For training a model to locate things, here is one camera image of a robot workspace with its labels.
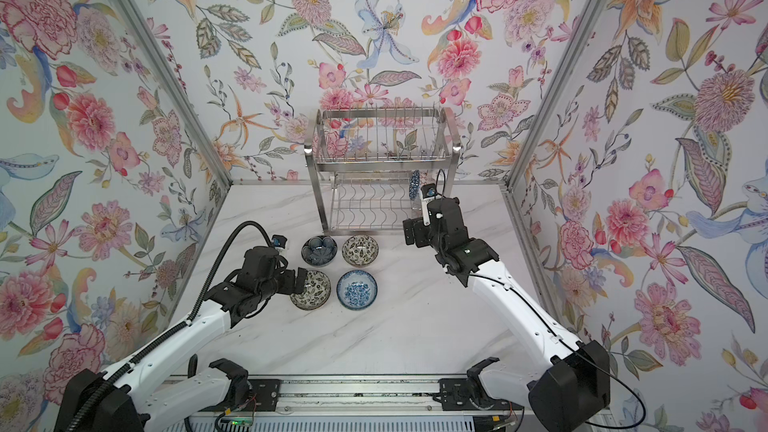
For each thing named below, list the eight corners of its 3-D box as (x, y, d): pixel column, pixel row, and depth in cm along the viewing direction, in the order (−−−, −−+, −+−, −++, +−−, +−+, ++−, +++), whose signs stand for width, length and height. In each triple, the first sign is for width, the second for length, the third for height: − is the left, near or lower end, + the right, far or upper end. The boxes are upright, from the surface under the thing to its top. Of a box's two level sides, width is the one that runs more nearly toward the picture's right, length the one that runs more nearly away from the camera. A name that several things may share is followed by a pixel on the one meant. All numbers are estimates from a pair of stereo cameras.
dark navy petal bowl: (301, 266, 97) (299, 260, 95) (306, 241, 104) (304, 235, 101) (335, 266, 97) (334, 260, 95) (338, 241, 104) (337, 235, 101)
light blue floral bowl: (337, 312, 88) (334, 305, 84) (340, 277, 95) (338, 269, 91) (377, 312, 88) (376, 305, 84) (377, 277, 95) (377, 269, 91)
